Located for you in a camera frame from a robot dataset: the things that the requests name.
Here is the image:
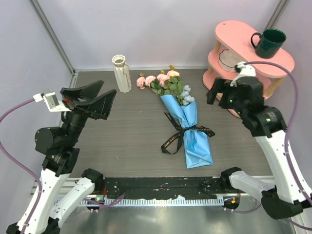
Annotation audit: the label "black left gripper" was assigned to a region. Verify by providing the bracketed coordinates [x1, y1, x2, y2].
[63, 79, 118, 145]

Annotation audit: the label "pink rose flower bunch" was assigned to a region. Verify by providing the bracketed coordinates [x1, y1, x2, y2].
[136, 65, 184, 105]

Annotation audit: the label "black gold-lettered ribbon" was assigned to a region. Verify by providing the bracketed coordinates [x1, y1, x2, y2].
[161, 112, 215, 155]

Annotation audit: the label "blue wrapping paper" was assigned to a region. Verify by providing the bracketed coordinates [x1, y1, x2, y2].
[160, 95, 214, 169]

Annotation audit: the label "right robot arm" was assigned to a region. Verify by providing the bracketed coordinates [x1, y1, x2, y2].
[207, 77, 311, 219]

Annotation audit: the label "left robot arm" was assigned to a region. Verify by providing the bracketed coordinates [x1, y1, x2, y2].
[7, 80, 117, 234]

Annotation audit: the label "pale blue hydrangea flowers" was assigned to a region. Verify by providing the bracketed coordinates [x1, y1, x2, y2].
[180, 85, 195, 106]

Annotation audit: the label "white ribbed ceramic vase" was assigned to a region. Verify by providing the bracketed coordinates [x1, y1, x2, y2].
[112, 55, 132, 93]

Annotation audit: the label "white scalloped bowl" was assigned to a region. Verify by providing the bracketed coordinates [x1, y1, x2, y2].
[218, 49, 242, 72]

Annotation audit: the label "pink three-tier shelf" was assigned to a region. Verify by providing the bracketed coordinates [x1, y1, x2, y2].
[203, 20, 294, 99]

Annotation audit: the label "dark green mug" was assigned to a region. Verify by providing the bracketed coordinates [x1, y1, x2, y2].
[251, 29, 287, 59]

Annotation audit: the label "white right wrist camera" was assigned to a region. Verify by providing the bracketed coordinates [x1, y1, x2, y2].
[230, 61, 256, 87]

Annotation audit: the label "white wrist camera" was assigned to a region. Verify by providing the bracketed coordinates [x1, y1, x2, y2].
[230, 61, 256, 87]
[33, 91, 71, 112]

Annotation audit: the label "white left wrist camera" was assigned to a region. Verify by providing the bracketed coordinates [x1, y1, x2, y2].
[33, 91, 71, 112]

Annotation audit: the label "aluminium frame rail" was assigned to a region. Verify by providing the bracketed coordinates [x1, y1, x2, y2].
[30, 177, 81, 198]

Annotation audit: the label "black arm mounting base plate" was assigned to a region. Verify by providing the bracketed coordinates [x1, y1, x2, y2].
[92, 176, 226, 200]

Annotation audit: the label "slotted grey cable duct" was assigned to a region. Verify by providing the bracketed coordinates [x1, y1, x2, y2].
[78, 196, 224, 207]

